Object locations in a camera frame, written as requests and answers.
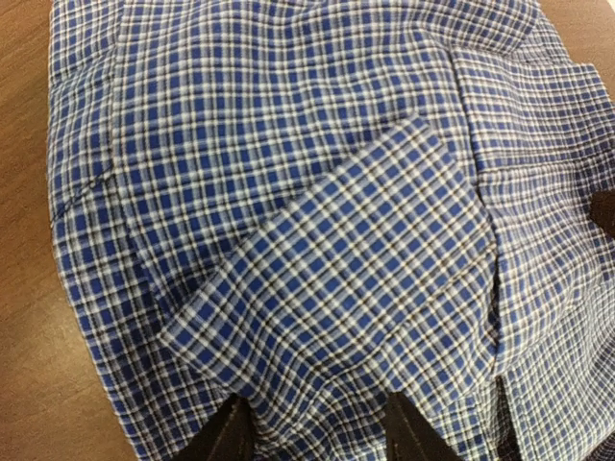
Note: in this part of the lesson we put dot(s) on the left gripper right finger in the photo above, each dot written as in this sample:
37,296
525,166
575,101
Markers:
409,436

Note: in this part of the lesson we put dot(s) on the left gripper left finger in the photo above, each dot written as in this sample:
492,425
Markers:
226,436

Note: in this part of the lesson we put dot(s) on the blue plaid long sleeve shirt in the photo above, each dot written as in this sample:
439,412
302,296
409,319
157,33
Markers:
316,205

